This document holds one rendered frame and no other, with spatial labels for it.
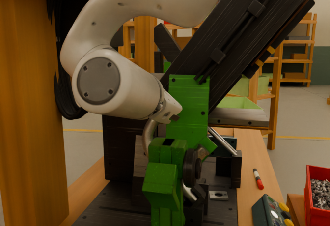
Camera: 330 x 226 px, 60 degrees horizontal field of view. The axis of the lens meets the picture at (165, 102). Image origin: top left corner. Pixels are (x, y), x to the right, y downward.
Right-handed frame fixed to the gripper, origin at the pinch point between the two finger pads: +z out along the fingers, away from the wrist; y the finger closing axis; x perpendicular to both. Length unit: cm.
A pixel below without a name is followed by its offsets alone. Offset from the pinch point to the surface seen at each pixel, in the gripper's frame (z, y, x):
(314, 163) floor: 306, -95, -33
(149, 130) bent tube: 11.1, 1.9, 9.4
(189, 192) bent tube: 12.5, -16.9, 14.1
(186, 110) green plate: 14.8, -1.3, -1.1
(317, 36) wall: 916, 25, -389
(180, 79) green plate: 14.3, 5.6, -6.6
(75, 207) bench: 14.6, 4.3, 42.7
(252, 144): 76, -22, -5
